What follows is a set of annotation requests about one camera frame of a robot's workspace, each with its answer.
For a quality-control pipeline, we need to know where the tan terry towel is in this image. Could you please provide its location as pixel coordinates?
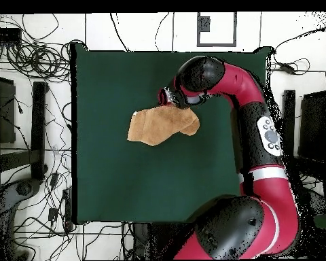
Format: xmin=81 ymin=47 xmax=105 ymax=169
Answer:
xmin=126 ymin=105 xmax=201 ymax=147

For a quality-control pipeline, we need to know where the flat black box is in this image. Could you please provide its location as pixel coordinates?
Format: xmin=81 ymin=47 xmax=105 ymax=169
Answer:
xmin=0 ymin=27 xmax=23 ymax=44

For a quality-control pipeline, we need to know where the dark green table cloth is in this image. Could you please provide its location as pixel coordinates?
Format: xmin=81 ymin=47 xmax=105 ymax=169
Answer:
xmin=70 ymin=43 xmax=272 ymax=226

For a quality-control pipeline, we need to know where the long black bar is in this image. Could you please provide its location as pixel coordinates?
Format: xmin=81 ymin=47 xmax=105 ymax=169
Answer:
xmin=30 ymin=81 xmax=49 ymax=181

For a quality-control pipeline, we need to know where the black inline power adapter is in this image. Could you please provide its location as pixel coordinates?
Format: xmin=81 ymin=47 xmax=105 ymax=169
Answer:
xmin=278 ymin=62 xmax=297 ymax=75

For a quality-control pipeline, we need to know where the black power strip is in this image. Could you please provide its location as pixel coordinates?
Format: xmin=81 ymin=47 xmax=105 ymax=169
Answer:
xmin=61 ymin=187 xmax=75 ymax=232

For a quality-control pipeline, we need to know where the large black case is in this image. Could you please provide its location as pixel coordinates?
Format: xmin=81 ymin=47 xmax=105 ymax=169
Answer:
xmin=297 ymin=90 xmax=326 ymax=162

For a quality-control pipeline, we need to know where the black monitor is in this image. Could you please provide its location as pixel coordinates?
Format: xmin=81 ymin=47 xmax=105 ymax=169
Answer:
xmin=0 ymin=75 xmax=17 ymax=145

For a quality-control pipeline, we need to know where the small black power adapter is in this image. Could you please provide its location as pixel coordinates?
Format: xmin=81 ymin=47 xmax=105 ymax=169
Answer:
xmin=48 ymin=207 xmax=60 ymax=222

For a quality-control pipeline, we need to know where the grey chair base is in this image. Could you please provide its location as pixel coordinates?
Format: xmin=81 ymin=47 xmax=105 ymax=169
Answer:
xmin=0 ymin=178 xmax=42 ymax=261

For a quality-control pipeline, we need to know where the curved black cable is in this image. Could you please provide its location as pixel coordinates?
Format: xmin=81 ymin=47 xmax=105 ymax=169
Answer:
xmin=109 ymin=12 xmax=130 ymax=52

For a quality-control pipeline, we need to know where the dark grey square frame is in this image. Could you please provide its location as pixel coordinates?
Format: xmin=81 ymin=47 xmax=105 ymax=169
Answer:
xmin=196 ymin=12 xmax=238 ymax=48

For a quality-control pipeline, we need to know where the black cable coil bundle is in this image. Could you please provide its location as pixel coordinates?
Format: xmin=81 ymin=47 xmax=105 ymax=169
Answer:
xmin=5 ymin=39 xmax=84 ymax=83

